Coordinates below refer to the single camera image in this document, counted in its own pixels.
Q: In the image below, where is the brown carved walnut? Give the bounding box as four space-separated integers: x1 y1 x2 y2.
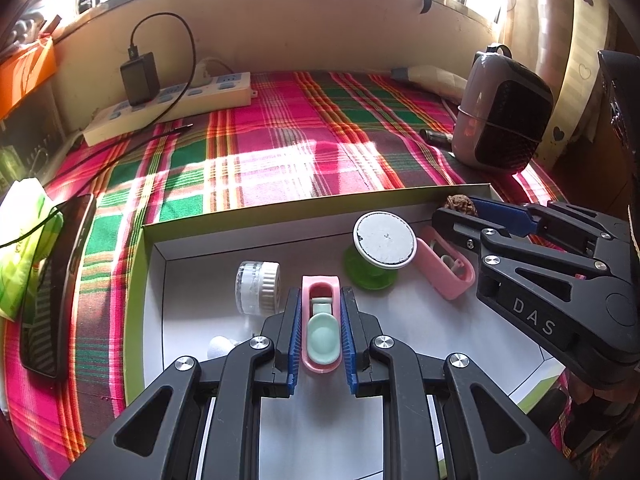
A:
444 194 478 217

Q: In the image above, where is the pink clip green pad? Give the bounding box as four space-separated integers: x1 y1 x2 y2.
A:
300 275 342 375

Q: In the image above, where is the white small egg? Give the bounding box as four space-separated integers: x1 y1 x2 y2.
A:
206 336 239 360

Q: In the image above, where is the pink open clip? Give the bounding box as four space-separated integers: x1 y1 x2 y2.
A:
412 226 476 301

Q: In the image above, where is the small white ribbed jar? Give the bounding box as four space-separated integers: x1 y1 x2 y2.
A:
234 261 280 316

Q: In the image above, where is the green white shallow box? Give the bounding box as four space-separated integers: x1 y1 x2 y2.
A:
124 186 563 479

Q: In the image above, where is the green spool white top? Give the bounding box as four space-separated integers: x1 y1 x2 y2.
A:
343 210 418 292

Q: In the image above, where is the dark small bottle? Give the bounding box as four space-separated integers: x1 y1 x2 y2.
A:
419 129 452 151

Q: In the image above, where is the small grey black heater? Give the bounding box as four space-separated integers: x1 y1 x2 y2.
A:
452 44 554 174

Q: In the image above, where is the plaid red green cloth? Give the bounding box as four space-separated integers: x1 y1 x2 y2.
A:
0 70 572 480

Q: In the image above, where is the black smartphone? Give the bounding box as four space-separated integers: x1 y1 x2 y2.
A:
20 194 96 380

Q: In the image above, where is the white power strip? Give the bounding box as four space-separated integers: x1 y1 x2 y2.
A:
82 73 253 146

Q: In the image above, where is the green tissue pack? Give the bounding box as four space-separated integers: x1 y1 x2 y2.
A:
1 178 64 321

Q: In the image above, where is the black charger adapter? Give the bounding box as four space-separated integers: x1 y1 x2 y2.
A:
120 52 160 106

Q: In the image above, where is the orange tray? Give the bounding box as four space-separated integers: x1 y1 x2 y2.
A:
0 35 58 119

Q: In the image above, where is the black camera mount housing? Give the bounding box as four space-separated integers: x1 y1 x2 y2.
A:
598 50 639 179

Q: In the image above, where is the black charger cable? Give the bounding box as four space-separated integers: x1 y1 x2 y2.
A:
0 11 198 252

